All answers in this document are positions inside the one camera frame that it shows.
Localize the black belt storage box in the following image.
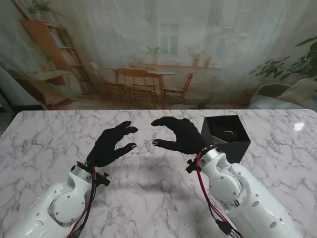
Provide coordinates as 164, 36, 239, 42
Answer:
202, 115, 251, 164

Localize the red black right arm cable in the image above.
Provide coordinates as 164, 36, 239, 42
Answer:
195, 152, 242, 238

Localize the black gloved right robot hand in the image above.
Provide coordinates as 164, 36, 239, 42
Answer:
150, 117, 206, 155

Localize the red black left arm cable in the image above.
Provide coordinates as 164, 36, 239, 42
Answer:
66, 166, 100, 238

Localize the dark brown braided belt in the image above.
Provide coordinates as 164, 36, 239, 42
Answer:
209, 127, 246, 142

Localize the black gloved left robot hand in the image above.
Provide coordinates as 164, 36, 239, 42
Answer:
86, 120, 139, 168

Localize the printed room scene backdrop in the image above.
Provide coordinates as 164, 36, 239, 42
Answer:
0, 0, 317, 111

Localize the red black arm cable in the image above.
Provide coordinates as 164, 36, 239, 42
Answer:
195, 152, 242, 238
66, 166, 100, 238

